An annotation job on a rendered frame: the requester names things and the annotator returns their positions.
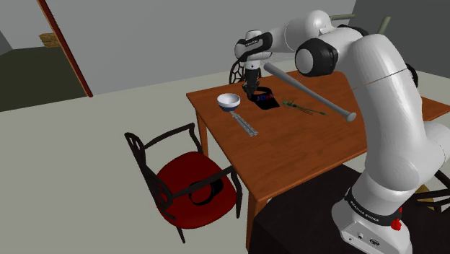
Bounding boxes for black chair with red seat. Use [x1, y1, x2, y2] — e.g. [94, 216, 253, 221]
[123, 121, 244, 245]

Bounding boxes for white and blue bowl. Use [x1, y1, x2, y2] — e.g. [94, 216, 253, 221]
[216, 92, 242, 113]

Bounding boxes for red-brown door frame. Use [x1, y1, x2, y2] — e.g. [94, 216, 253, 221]
[36, 0, 94, 99]

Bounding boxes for black visor cap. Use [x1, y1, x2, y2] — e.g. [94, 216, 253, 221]
[248, 89, 281, 111]

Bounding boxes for black band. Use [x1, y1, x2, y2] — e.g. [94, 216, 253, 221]
[188, 178, 225, 206]

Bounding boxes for grey baseball bat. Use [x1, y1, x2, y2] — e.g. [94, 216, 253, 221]
[262, 62, 358, 123]

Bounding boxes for olive green bar frame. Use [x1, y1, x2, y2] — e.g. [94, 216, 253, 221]
[328, 13, 392, 35]

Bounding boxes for grey metal ruler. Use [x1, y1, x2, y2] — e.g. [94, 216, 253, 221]
[230, 110, 260, 138]

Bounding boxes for dark robot stand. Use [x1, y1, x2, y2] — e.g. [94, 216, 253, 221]
[247, 163, 450, 254]

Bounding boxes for green thin-stemmed sprig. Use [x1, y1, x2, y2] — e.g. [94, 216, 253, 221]
[281, 98, 328, 118]

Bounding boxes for black chair with tan seat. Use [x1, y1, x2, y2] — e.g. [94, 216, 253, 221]
[414, 168, 450, 213]

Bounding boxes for brown wooden table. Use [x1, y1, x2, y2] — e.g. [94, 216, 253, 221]
[186, 70, 450, 251]

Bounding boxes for black mesh-back chair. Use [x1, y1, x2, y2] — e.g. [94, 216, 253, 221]
[229, 58, 263, 86]

